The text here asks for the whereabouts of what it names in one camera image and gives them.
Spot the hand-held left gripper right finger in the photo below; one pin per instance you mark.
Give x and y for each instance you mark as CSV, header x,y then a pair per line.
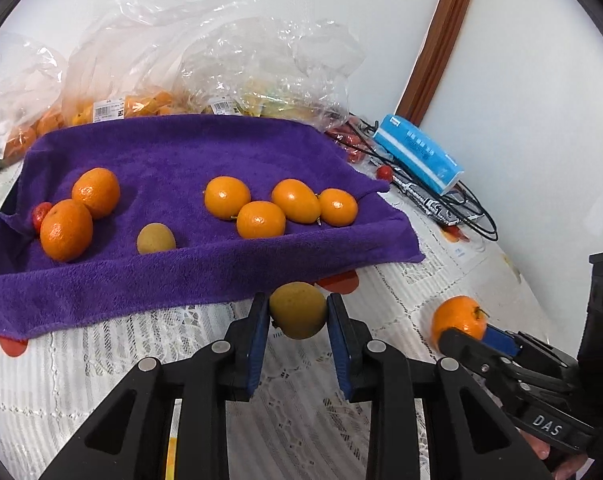
x,y
339,355

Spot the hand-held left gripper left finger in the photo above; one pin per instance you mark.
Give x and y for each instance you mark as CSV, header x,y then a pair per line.
x,y
260,355

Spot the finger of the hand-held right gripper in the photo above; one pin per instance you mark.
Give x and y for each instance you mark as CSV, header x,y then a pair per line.
x,y
474,355
504,340

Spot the large orange mandarin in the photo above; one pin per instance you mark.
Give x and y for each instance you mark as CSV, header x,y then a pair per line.
x,y
66,230
96,192
456,315

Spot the yellow-green plum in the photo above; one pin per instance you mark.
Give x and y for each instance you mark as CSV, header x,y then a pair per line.
x,y
298,310
155,239

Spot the small orange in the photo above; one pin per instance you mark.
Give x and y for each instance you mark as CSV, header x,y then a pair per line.
x,y
261,221
294,200
225,195
338,207

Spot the purple towel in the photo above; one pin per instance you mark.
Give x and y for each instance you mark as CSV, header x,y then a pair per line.
x,y
181,150

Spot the red cherry tomato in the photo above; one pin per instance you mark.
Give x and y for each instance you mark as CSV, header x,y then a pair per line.
x,y
384,173
40,215

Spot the person's right hand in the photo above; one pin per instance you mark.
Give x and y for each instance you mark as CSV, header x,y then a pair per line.
x,y
540,445

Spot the grey patterned cloth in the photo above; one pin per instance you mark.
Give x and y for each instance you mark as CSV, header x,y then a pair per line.
x,y
434,207

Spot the blue tissue pack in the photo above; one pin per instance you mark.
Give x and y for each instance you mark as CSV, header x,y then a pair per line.
x,y
416,152

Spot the pile of red cherry tomatoes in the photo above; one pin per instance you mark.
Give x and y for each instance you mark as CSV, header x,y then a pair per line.
x,y
341,135

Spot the heap of bagged small oranges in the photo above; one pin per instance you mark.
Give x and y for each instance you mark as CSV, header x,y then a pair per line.
x,y
146,105

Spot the clear plastic bag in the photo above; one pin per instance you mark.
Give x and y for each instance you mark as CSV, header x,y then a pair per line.
x,y
21,85
281,60
131,50

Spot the heap of bagged mandarins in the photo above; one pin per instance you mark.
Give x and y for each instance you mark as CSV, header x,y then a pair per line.
x,y
46,122

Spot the brown wooden door frame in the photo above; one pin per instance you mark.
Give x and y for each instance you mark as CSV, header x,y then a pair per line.
x,y
441,35

